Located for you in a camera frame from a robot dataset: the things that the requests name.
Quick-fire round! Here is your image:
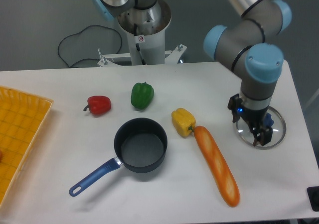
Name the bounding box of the black device table corner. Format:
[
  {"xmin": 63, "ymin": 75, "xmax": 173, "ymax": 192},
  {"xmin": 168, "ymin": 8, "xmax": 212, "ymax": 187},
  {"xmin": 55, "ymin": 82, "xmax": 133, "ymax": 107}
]
[{"xmin": 307, "ymin": 186, "xmax": 319, "ymax": 212}]

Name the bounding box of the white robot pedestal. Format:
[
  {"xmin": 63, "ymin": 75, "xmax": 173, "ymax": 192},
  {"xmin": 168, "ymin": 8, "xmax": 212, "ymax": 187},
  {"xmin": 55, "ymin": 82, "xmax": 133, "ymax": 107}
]
[{"xmin": 97, "ymin": 0, "xmax": 187, "ymax": 67}]

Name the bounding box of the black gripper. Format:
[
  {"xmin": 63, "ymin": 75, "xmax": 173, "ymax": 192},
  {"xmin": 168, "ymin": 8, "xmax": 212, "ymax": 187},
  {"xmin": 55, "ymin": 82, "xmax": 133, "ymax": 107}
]
[{"xmin": 227, "ymin": 94, "xmax": 273, "ymax": 146}]

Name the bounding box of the dark saucepan blue handle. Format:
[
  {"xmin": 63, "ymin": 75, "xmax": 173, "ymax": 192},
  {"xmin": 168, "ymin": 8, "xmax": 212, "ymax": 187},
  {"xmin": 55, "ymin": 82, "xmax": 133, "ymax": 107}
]
[{"xmin": 69, "ymin": 117, "xmax": 167, "ymax": 197}]

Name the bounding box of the glass lid blue knob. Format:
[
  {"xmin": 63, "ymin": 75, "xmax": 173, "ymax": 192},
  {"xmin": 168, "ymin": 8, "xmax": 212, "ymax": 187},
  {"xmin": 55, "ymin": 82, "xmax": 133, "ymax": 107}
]
[{"xmin": 234, "ymin": 106, "xmax": 287, "ymax": 150}]

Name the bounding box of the green bell pepper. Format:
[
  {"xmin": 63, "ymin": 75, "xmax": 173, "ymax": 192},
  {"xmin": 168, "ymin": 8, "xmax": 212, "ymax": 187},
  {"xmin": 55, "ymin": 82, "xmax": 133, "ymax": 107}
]
[{"xmin": 131, "ymin": 82, "xmax": 155, "ymax": 110}]

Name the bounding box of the yellow woven basket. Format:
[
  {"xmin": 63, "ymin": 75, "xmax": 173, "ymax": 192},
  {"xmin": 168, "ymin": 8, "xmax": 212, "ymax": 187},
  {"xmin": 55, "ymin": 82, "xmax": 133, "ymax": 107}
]
[{"xmin": 0, "ymin": 86, "xmax": 54, "ymax": 205}]

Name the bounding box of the black floor cable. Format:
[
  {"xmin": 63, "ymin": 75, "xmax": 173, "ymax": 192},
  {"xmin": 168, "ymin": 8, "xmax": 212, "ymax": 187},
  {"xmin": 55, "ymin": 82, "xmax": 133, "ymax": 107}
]
[{"xmin": 57, "ymin": 24, "xmax": 123, "ymax": 68}]

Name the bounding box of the red bell pepper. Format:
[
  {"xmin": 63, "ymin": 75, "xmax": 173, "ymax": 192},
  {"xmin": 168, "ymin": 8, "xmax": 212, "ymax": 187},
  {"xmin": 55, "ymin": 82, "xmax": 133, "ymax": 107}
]
[{"xmin": 83, "ymin": 96, "xmax": 112, "ymax": 115}]

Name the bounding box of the long orange bread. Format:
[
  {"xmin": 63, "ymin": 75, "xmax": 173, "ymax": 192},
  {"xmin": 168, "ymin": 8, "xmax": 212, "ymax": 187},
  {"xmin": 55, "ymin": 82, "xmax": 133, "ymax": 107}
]
[{"xmin": 194, "ymin": 126, "xmax": 240, "ymax": 207}]

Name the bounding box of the yellow bell pepper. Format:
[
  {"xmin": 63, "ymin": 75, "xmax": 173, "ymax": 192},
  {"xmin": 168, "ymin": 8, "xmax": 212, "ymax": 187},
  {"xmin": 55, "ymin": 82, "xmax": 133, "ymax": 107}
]
[{"xmin": 171, "ymin": 108, "xmax": 196, "ymax": 138}]

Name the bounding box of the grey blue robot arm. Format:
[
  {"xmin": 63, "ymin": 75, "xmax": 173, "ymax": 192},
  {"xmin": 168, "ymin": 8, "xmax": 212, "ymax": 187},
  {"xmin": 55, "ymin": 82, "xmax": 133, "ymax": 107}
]
[{"xmin": 92, "ymin": 0, "xmax": 292, "ymax": 149}]

